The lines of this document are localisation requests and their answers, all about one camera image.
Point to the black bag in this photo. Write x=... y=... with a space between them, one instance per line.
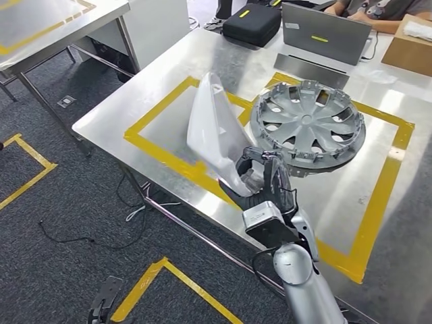
x=115 y=58

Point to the grey plastic wheel hubcap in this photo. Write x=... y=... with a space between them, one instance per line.
x=305 y=120

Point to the stainless steel workbench table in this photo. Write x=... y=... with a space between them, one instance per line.
x=337 y=210
x=67 y=27

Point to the yellow table tape frame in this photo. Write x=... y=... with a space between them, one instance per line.
x=378 y=214

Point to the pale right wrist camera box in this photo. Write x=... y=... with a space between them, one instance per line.
x=261 y=219

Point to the metal floor socket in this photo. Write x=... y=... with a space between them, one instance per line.
x=66 y=101

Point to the person's left hand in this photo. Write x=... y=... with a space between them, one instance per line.
x=360 y=18

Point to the white cabinet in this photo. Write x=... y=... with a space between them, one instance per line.
x=158 y=27

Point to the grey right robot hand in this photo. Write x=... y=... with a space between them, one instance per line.
x=280 y=183

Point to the white foam wrap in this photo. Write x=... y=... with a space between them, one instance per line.
x=418 y=30

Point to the person's left forearm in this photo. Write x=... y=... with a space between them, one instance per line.
x=384 y=26

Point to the grey laptop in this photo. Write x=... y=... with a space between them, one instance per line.
x=337 y=27

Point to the white plastic fender part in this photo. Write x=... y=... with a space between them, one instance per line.
x=212 y=134

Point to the yellow floor tape square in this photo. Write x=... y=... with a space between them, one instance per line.
x=141 y=286
x=35 y=153

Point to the person's right hand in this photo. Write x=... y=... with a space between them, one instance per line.
x=333 y=8

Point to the brown cardboard box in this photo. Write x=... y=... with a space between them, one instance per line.
x=405 y=58

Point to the black zip carrying case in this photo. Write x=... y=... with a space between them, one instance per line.
x=253 y=27

